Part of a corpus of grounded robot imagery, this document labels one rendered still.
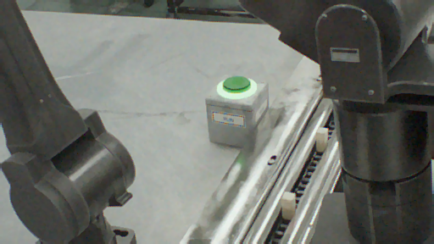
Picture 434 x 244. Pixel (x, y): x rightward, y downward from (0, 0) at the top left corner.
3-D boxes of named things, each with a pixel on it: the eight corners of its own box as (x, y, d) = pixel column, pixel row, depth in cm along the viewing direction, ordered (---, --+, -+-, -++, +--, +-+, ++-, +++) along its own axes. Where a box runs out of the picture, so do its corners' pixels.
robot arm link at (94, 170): (75, 201, 69) (41, 230, 65) (55, 126, 63) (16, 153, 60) (139, 227, 65) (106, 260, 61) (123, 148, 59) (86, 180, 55)
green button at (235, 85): (229, 83, 88) (229, 74, 87) (255, 87, 87) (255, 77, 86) (218, 97, 85) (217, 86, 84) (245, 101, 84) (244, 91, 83)
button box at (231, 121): (229, 133, 96) (224, 70, 90) (276, 141, 93) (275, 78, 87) (207, 163, 90) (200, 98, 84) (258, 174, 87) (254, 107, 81)
